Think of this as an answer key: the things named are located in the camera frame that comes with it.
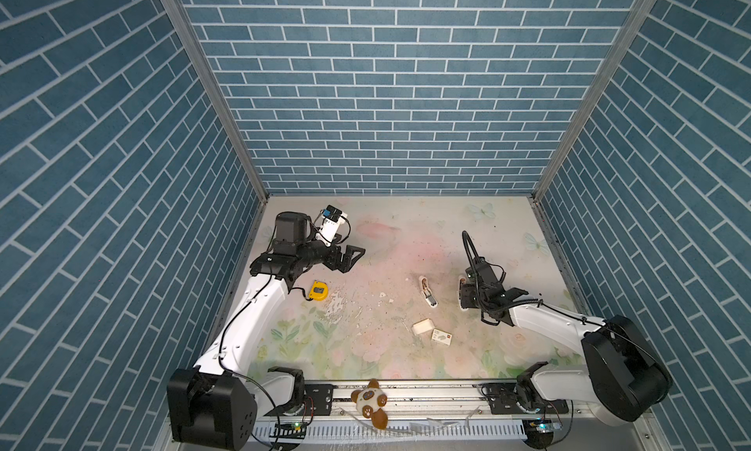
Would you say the white staple box sleeve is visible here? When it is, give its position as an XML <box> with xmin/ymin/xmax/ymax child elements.
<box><xmin>431</xmin><ymin>329</ymin><xmax>453</xmax><ymax>345</ymax></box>

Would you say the cardboard staple tray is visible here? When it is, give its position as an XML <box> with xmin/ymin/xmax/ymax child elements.
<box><xmin>412</xmin><ymin>319</ymin><xmax>435</xmax><ymax>336</ymax></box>

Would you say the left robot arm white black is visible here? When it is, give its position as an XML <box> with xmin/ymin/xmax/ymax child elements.
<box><xmin>166</xmin><ymin>206</ymin><xmax>366</xmax><ymax>450</ymax></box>

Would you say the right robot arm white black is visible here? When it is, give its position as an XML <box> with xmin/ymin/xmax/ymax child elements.
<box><xmin>459</xmin><ymin>255</ymin><xmax>674</xmax><ymax>426</ymax></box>

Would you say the yellow tape measure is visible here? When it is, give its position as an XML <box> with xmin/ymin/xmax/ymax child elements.
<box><xmin>308</xmin><ymin>280</ymin><xmax>329</xmax><ymax>302</ymax></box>

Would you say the brown white plush toy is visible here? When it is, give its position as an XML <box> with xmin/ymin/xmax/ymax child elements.
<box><xmin>351</xmin><ymin>379</ymin><xmax>388</xmax><ymax>431</ymax></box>

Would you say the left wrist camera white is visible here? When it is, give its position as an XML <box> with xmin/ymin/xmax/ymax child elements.
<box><xmin>313</xmin><ymin>206</ymin><xmax>351</xmax><ymax>247</ymax></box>

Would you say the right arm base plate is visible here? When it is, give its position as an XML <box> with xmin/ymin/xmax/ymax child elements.
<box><xmin>477</xmin><ymin>381</ymin><xmax>570</xmax><ymax>415</ymax></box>

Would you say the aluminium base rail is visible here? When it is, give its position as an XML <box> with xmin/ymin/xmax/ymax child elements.
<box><xmin>245</xmin><ymin>380</ymin><xmax>670</xmax><ymax>450</ymax></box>

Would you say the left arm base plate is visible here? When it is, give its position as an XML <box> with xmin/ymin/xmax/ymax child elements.
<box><xmin>264</xmin><ymin>384</ymin><xmax>334</xmax><ymax>418</ymax></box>

